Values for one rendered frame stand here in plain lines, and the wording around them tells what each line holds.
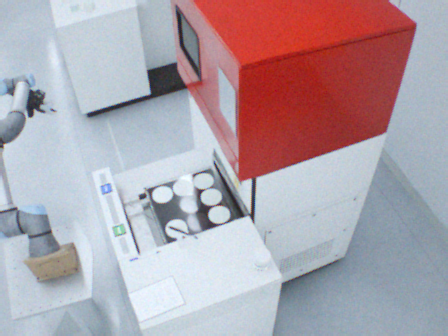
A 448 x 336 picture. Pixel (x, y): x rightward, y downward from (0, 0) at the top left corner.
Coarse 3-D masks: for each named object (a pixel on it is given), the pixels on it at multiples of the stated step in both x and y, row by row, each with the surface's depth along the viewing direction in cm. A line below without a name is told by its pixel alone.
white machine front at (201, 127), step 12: (192, 96) 250; (192, 108) 259; (192, 120) 269; (204, 120) 240; (204, 132) 249; (204, 144) 258; (216, 144) 232; (228, 168) 224; (252, 180) 194; (240, 192) 216; (252, 192) 200; (252, 204) 207; (252, 216) 215
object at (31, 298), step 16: (64, 224) 229; (16, 240) 223; (64, 240) 223; (80, 240) 223; (16, 256) 217; (80, 256) 217; (16, 272) 211; (80, 272) 212; (16, 288) 206; (32, 288) 206; (48, 288) 206; (64, 288) 206; (80, 288) 206; (16, 304) 200; (32, 304) 200; (48, 304) 201; (64, 304) 201
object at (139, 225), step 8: (128, 208) 228; (136, 216) 225; (144, 216) 224; (136, 224) 222; (144, 224) 221; (136, 232) 219; (144, 232) 219; (136, 240) 216; (144, 240) 216; (152, 240) 216; (144, 248) 213
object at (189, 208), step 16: (192, 176) 237; (192, 192) 231; (160, 208) 225; (176, 208) 225; (192, 208) 225; (208, 208) 224; (160, 224) 219; (192, 224) 219; (208, 224) 218; (176, 240) 213
